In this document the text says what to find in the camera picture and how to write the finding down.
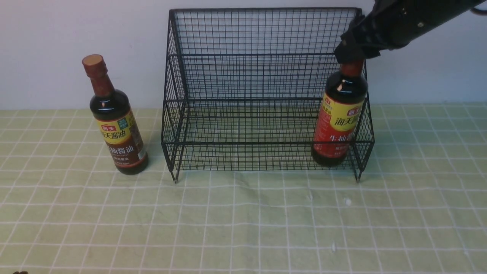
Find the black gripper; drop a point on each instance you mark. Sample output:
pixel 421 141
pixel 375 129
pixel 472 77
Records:
pixel 367 35

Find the red label soy sauce bottle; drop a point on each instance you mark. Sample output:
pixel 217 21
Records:
pixel 341 105

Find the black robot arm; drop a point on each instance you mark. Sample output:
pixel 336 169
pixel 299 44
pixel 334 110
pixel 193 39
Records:
pixel 425 15

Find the brown label soy sauce bottle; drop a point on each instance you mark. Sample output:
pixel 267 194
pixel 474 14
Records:
pixel 115 118

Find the green checked tablecloth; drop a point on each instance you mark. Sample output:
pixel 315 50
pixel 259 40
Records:
pixel 420 206

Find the black wire mesh shelf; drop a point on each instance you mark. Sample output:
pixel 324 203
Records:
pixel 243 86

